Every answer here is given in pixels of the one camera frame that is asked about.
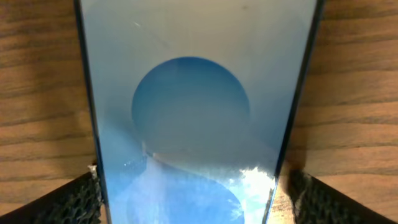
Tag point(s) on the blue Galaxy smartphone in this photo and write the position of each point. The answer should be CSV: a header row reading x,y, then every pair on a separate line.
x,y
192,103

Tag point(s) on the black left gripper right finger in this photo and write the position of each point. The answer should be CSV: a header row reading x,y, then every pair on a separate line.
x,y
315,202

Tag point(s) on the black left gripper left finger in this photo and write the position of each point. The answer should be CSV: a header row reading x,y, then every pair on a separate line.
x,y
77,202

